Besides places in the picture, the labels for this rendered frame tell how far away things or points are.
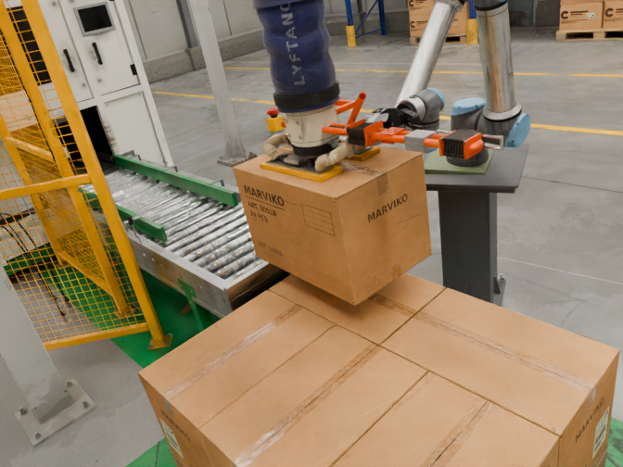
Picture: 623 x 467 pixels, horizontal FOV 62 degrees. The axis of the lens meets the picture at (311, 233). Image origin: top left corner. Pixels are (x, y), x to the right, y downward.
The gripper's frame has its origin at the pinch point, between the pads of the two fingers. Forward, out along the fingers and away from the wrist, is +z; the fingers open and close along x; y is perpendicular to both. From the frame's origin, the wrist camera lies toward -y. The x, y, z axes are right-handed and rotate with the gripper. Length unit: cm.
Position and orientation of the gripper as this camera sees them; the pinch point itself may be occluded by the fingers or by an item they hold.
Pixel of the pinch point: (372, 132)
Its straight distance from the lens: 166.4
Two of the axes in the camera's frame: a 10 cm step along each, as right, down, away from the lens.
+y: -6.8, -2.4, 7.0
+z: -7.2, 4.3, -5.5
